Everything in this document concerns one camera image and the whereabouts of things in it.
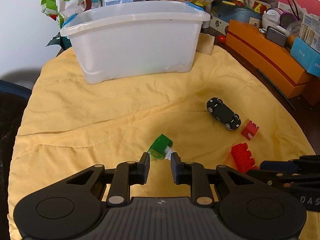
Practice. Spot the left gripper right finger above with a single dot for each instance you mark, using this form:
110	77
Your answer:
197	177

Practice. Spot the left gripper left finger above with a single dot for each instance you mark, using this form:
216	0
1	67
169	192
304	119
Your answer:
120	179

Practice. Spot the green toy block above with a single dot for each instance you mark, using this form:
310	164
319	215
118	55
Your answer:
161	148

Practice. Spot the brown wooden cube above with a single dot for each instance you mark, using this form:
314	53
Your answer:
205	44

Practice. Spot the red toy brick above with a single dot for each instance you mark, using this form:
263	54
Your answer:
243	158

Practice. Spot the yellow cloth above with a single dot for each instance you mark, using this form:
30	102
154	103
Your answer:
69	125

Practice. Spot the black toy car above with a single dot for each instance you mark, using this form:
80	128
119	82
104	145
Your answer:
223	114

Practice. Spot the small red toy block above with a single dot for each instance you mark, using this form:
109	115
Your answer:
250	130

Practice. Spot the orange cardboard box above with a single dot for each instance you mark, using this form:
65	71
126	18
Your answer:
274	61

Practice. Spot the light blue carton box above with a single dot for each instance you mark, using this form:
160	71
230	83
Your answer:
306	56

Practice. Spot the white plastic storage bin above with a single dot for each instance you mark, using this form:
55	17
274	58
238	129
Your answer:
137	38

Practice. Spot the red ball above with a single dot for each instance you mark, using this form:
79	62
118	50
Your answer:
221	39

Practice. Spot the dark blue chair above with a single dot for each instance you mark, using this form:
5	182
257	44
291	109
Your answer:
12	88

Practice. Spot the grey phone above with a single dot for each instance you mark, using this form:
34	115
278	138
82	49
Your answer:
276	36

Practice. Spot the blue toy box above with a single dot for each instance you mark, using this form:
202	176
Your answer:
223	13

